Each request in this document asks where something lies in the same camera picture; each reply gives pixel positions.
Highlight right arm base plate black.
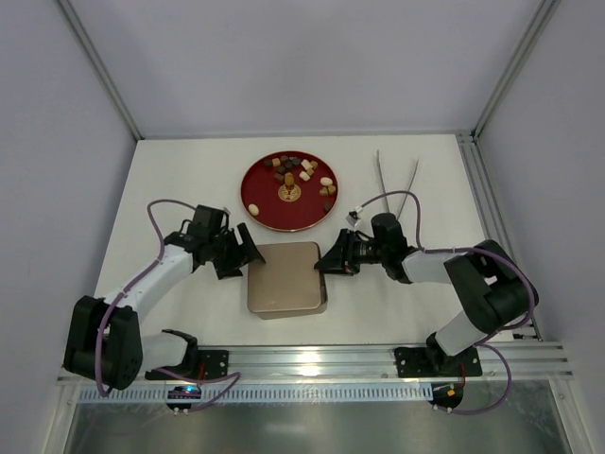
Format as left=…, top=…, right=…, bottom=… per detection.
left=393, top=346, right=483, bottom=378

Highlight right round mount black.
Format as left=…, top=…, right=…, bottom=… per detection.
left=429, top=383, right=464, bottom=412

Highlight aluminium rail right side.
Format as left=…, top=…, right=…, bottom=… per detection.
left=456, top=131, right=543, bottom=341

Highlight aluminium rail front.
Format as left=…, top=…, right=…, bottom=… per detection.
left=56, top=340, right=574, bottom=387

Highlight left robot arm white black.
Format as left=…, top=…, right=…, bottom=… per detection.
left=62, top=205, right=265, bottom=396

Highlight aluminium rail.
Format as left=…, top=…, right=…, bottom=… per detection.
left=56, top=340, right=574, bottom=387
left=456, top=131, right=543, bottom=341

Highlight metal tongs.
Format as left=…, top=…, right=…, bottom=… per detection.
left=373, top=149, right=421, bottom=219

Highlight gold tin lid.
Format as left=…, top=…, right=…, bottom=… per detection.
left=248, top=241, right=325, bottom=284

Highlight left round mount black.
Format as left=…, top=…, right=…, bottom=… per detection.
left=166, top=385, right=201, bottom=415

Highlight aluminium frame post right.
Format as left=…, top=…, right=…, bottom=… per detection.
left=472, top=0, right=561, bottom=141

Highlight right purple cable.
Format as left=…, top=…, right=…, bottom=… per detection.
left=352, top=190, right=540, bottom=416

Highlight aluminium frame post left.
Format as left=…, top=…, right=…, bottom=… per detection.
left=54, top=0, right=144, bottom=142

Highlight round red tray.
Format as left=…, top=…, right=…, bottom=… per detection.
left=240, top=150, right=339, bottom=233

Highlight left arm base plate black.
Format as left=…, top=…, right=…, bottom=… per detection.
left=145, top=348, right=230, bottom=381

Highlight perforated cable duct strip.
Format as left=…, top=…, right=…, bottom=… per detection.
left=78, top=382, right=432, bottom=404

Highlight gold square tin box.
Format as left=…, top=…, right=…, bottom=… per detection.
left=247, top=279, right=328, bottom=320

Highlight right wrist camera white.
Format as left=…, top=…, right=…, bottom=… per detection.
left=346, top=211, right=360, bottom=228

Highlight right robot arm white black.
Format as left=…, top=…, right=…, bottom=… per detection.
left=314, top=213, right=539, bottom=378

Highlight aluminium frame post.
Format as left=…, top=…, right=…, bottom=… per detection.
left=472, top=0, right=561, bottom=141
left=54, top=0, right=144, bottom=142

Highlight tan barrel chocolate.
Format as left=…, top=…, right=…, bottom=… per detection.
left=285, top=173, right=295, bottom=187

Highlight round mount black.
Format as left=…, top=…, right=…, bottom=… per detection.
left=166, top=385, right=201, bottom=415
left=429, top=383, right=464, bottom=412

